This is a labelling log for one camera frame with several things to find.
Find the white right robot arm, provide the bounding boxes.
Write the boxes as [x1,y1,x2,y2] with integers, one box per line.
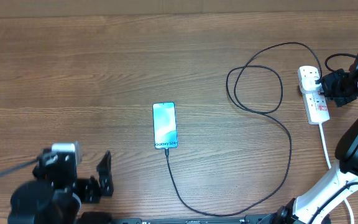
[260,53,358,223]

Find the white charger adapter plug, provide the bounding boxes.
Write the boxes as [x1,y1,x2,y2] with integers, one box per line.
[299,77,321,94]

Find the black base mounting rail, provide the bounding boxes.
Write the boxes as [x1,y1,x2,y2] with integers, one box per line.
[111,214,275,224]

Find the white power extension strip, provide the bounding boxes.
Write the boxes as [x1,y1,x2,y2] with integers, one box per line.
[297,65,330,124]

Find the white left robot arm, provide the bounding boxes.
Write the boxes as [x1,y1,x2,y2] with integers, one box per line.
[7,149,114,224]

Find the black USB charging cable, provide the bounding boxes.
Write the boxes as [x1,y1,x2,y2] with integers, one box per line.
[163,42,323,217]

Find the Samsung Galaxy smartphone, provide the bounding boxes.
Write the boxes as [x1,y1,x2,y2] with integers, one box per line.
[152,102,178,149]

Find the white power strip cord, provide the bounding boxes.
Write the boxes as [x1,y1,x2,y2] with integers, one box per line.
[318,123,356,224]

